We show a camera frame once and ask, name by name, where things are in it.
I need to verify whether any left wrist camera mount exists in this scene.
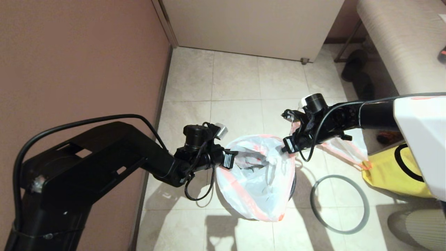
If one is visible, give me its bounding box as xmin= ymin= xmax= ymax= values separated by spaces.
xmin=184 ymin=122 xmax=228 ymax=151

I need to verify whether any grey plastic ring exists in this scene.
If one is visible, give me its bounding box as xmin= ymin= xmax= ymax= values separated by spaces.
xmin=310 ymin=175 xmax=370 ymax=235

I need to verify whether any black trash bin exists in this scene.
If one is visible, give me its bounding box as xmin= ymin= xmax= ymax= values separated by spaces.
xmin=290 ymin=164 xmax=297 ymax=201

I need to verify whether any yellow fabric bag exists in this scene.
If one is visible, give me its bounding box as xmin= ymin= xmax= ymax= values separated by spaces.
xmin=362 ymin=143 xmax=434 ymax=198

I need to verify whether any white cabinet panel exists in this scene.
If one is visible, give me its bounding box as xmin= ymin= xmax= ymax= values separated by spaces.
xmin=152 ymin=0 xmax=345 ymax=66

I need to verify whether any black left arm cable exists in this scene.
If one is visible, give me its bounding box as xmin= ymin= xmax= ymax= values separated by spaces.
xmin=13 ymin=114 xmax=216 ymax=241

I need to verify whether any orange brown shoe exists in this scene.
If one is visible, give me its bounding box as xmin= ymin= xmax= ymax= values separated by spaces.
xmin=377 ymin=131 xmax=398 ymax=145

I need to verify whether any beige wood-grain bench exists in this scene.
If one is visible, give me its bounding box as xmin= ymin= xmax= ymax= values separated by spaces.
xmin=355 ymin=0 xmax=446 ymax=96

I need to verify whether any white garbage bag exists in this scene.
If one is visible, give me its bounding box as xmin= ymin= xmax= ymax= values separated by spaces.
xmin=291 ymin=120 xmax=370 ymax=171

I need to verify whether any white liner bag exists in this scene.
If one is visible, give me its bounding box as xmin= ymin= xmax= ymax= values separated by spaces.
xmin=216 ymin=134 xmax=297 ymax=222

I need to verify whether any metal bench leg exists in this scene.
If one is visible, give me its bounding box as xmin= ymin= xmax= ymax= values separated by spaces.
xmin=333 ymin=21 xmax=361 ymax=65

